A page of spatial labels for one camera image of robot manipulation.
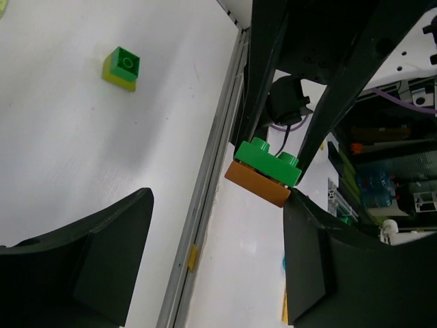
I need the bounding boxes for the lime green lego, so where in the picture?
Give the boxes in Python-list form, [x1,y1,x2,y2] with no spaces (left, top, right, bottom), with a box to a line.
[102,46,141,92]

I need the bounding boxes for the aluminium rail front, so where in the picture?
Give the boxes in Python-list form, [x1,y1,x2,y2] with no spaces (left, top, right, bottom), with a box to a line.
[156,30,250,327]

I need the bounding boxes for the brown lego plate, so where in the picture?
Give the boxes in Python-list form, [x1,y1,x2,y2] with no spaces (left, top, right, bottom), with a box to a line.
[225,161,291,208]

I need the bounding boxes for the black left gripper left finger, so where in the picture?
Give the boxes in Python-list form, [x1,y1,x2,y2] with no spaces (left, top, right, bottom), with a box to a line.
[1,188,154,327]

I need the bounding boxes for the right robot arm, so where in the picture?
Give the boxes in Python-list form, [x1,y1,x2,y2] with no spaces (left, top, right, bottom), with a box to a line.
[234,1,436,170]

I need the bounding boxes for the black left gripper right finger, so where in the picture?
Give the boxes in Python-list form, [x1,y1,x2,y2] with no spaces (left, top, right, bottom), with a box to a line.
[283,190,436,327]

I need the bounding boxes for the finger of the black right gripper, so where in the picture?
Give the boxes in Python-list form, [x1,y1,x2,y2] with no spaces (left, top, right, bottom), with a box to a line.
[298,1,430,171]
[235,1,290,150]

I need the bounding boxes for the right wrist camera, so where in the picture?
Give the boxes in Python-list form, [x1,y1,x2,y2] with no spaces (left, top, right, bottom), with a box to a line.
[266,75,313,126]

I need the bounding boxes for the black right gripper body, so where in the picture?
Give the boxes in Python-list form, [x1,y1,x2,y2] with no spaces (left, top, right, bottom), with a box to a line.
[272,1,380,85]

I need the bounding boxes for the green long lego brick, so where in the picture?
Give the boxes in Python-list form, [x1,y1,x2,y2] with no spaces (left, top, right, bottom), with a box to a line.
[234,137,302,187]

